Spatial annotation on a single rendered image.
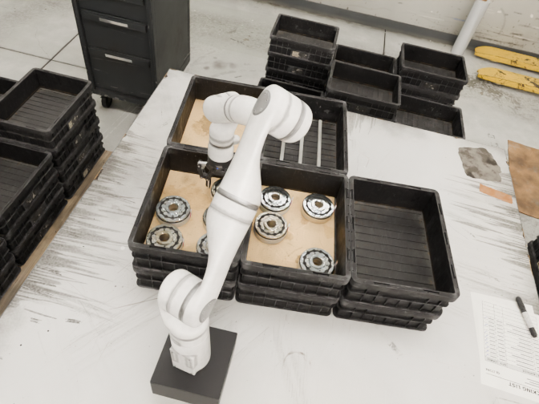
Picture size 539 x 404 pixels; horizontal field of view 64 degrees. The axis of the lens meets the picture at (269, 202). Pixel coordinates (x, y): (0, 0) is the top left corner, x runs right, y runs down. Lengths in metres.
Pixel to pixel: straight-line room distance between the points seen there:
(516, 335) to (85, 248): 1.39
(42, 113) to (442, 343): 1.94
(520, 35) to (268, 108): 4.03
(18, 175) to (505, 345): 2.01
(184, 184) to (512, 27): 3.76
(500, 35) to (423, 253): 3.45
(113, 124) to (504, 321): 2.39
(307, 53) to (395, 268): 1.70
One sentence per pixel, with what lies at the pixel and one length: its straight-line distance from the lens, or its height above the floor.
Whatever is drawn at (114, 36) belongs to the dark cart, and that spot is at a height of 0.56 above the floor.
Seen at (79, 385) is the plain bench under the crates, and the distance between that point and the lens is 1.30.
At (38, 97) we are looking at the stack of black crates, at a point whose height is 0.49.
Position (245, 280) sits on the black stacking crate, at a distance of 1.24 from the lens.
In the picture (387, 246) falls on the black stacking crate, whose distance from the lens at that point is 1.42.
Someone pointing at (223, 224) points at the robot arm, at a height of 1.23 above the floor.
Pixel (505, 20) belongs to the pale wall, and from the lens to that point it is 4.64.
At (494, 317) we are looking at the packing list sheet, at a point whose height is 0.70.
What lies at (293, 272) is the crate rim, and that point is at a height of 0.93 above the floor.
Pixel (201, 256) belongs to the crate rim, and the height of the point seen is 0.93.
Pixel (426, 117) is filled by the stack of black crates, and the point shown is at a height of 0.38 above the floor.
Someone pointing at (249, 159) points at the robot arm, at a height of 1.32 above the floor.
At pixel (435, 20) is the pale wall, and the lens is 4.54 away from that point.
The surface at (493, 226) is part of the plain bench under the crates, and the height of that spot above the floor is 0.70.
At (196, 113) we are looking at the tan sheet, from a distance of 1.71.
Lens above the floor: 1.90
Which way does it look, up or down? 49 degrees down
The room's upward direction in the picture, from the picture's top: 12 degrees clockwise
